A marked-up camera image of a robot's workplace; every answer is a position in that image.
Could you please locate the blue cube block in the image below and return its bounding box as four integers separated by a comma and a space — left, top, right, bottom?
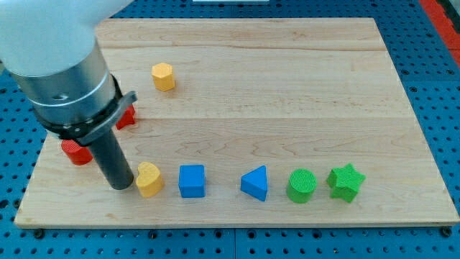
178, 165, 206, 198

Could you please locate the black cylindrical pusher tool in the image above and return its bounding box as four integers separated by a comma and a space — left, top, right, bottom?
34, 74, 137, 190

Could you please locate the wooden board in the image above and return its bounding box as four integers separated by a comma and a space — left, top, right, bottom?
15, 18, 459, 229

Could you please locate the green star block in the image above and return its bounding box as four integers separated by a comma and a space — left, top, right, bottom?
326, 163, 366, 203

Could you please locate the yellow heart block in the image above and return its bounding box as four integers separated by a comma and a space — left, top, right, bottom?
136, 162, 165, 198

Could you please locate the green cylinder block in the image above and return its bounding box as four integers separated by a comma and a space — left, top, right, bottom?
286, 168, 317, 204

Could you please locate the blue triangle block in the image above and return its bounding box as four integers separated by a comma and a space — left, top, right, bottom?
240, 165, 268, 201

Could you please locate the red star block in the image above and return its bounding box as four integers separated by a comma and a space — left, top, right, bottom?
116, 104, 136, 130

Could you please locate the yellow hexagon block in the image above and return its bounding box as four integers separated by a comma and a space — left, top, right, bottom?
151, 63, 175, 91

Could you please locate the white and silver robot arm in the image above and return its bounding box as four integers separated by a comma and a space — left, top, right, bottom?
1, 0, 137, 190

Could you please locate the red cylinder block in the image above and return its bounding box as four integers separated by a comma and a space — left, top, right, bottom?
61, 140, 93, 165

